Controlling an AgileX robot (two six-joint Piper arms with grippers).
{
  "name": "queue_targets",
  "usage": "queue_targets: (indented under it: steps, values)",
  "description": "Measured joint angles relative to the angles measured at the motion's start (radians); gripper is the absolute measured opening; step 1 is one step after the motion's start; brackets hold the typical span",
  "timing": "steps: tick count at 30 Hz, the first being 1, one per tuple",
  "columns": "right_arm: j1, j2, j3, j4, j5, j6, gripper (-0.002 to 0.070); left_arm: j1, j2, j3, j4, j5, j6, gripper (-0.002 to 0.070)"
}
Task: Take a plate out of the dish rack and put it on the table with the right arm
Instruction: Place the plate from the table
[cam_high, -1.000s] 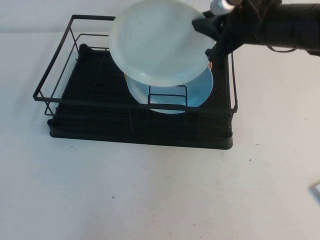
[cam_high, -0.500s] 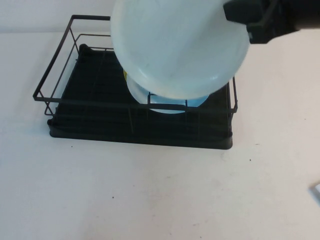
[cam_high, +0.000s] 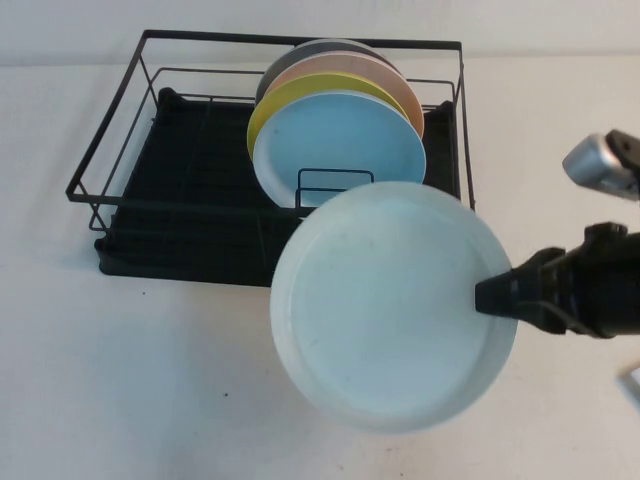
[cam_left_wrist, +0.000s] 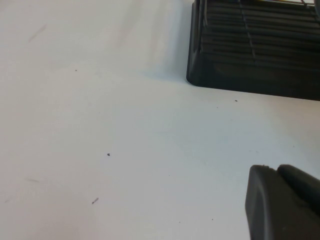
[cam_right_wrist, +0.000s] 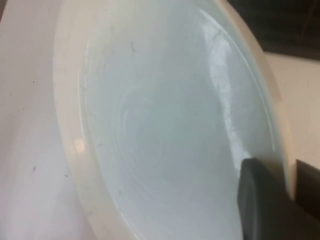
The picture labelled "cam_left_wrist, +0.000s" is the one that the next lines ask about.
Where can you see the black plastic drip tray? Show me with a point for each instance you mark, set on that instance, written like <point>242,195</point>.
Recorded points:
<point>250,80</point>

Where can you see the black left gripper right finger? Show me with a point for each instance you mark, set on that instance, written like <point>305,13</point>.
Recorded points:
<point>302,185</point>

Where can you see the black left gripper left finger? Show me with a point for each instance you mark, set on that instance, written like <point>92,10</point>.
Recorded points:
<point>275,212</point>

